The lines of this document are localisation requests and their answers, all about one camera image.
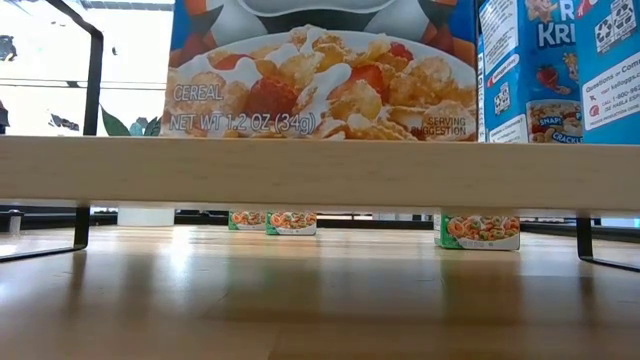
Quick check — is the dark blue cereal box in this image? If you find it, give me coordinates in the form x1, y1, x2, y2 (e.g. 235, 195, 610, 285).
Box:
159, 0, 479, 142

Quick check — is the black metal table frame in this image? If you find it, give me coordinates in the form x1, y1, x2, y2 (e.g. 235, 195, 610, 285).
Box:
0, 202, 640, 246

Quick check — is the green plant in white pot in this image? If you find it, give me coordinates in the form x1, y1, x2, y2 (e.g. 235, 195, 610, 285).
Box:
99, 104, 176, 228

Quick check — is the light blue cereal box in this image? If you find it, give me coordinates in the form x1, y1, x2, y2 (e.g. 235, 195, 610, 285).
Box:
476, 0, 584, 145
573, 0, 640, 146

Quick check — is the wooden shelf with black legs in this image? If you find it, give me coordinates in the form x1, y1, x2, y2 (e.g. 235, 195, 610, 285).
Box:
0, 0, 640, 274

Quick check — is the green cereal box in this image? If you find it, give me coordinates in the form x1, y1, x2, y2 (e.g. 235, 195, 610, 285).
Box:
264, 210, 318, 237
433, 213, 521, 252
228, 209, 268, 232

